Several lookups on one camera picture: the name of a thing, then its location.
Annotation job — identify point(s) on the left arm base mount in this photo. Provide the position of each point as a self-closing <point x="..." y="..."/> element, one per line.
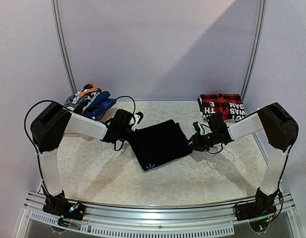
<point x="63" y="208"/>

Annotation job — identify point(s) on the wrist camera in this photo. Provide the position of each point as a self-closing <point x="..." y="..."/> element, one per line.
<point x="135" y="120"/>
<point x="199" y="128"/>

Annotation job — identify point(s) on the left aluminium frame post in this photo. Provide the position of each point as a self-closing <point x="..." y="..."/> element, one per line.
<point x="62" y="45"/>

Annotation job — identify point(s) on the right aluminium frame post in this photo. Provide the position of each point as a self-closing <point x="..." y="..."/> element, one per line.
<point x="255" y="47"/>

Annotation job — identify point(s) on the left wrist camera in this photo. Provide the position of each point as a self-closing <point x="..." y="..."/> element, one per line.
<point x="135" y="120"/>

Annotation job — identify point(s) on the black t-shirt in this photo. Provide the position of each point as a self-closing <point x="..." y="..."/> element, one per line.
<point x="159" y="144"/>

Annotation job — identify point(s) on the aluminium front rail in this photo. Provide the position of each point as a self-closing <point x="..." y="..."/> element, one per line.
<point x="107" y="221"/>

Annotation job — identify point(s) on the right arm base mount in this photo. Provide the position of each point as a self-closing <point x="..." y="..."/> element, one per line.
<point x="244" y="210"/>

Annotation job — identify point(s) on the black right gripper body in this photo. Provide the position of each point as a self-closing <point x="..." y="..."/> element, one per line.
<point x="199" y="139"/>

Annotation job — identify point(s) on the blue plaid garment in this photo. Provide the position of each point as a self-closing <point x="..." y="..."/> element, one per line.
<point x="99" y="106"/>

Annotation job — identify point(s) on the aluminium frame post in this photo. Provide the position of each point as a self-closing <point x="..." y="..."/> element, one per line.
<point x="255" y="47"/>
<point x="62" y="45"/>

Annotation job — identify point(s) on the camouflage orange garment pile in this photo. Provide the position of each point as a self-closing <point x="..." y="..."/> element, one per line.
<point x="79" y="101"/>

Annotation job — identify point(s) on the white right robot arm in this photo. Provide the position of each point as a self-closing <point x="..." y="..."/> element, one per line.
<point x="280" y="129"/>

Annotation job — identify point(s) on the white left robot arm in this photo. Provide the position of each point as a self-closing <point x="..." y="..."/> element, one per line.
<point x="48" y="128"/>

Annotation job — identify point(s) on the red black plaid shirt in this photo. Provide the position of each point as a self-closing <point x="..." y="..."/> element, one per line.
<point x="229" y="106"/>

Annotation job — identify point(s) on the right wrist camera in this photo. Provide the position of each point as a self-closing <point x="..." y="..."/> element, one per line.
<point x="199" y="128"/>

